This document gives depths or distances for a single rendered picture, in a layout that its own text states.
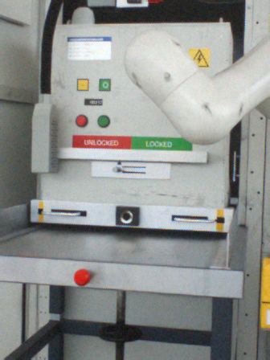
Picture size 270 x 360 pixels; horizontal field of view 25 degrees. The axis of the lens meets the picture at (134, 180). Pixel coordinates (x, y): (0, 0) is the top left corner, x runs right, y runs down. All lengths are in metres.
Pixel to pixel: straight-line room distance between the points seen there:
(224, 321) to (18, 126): 0.94
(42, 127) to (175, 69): 0.58
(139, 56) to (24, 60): 0.89
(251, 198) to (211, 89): 0.84
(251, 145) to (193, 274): 0.73
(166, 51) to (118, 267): 0.43
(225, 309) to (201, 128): 0.38
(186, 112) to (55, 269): 0.43
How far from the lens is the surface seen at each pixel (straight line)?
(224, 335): 1.24
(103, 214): 1.61
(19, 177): 1.88
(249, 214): 1.85
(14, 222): 1.58
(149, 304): 1.93
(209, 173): 1.57
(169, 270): 1.19
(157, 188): 1.58
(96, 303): 1.96
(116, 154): 1.56
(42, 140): 1.54
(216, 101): 1.04
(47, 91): 1.57
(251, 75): 1.15
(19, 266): 1.27
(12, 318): 2.05
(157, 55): 1.05
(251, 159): 1.84
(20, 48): 1.89
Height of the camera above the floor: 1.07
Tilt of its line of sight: 3 degrees down
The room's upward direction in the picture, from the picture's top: 2 degrees clockwise
